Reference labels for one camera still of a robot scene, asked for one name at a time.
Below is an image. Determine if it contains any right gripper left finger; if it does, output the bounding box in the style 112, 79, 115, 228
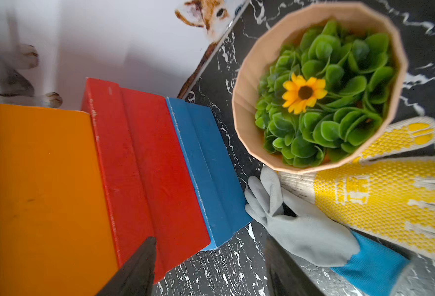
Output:
97, 237, 157, 296

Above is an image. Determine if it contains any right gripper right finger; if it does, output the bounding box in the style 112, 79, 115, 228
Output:
264, 236, 324, 296

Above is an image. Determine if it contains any red shoebox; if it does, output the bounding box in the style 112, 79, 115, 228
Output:
82, 78, 211, 282

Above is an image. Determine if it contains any orange shoebox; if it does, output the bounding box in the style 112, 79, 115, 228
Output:
0, 104, 118, 296

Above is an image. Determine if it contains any blue shoebox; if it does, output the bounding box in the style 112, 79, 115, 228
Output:
166, 98, 252, 251

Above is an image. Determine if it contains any grey work glove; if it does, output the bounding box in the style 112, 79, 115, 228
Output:
244, 166, 413, 296

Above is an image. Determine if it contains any yellow work glove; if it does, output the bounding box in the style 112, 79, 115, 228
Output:
279, 117, 435, 260

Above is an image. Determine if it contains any beige flower pot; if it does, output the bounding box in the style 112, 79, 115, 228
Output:
232, 1, 408, 174

